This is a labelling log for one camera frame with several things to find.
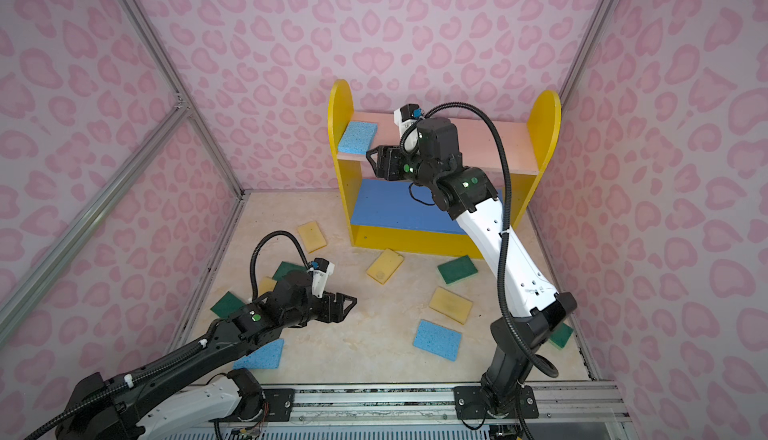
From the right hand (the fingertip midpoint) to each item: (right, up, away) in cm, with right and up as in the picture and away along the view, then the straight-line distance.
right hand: (379, 150), depth 65 cm
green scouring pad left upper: (-32, -31, +32) cm, 54 cm away
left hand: (-8, -35, +12) cm, 38 cm away
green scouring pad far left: (-47, -41, +25) cm, 68 cm away
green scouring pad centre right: (+24, -31, +31) cm, 50 cm away
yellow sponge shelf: (0, -30, +33) cm, 45 cm away
